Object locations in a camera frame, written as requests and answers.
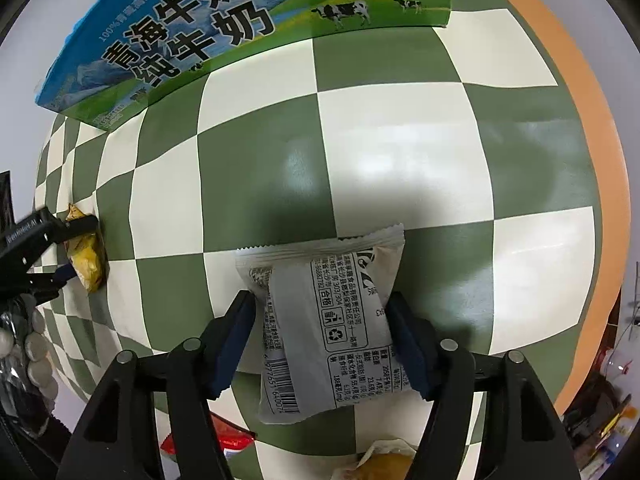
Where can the grey white snack packet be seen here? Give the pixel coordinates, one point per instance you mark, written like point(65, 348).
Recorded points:
point(325, 310)

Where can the yellow cracker packet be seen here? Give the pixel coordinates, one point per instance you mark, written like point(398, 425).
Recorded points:
point(87, 260)

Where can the printed cardboard milk box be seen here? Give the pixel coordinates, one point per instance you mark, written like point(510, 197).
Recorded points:
point(200, 35)

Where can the long white red packet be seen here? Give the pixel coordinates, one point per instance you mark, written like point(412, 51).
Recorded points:
point(237, 441)

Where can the dark clutter pile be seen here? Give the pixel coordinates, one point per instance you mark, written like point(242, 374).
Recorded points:
point(595, 410)

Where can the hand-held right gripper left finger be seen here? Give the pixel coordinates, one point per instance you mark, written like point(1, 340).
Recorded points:
point(235, 345)

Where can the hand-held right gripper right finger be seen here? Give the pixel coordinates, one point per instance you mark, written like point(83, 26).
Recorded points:
point(407, 340)

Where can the clear packet with yellow cake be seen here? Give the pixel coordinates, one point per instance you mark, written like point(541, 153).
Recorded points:
point(385, 465)

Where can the green white checkered mat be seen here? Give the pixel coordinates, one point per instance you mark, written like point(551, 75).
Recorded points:
point(375, 135)

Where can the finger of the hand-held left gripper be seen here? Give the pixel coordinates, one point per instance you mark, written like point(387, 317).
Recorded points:
point(57, 280)
point(77, 226)

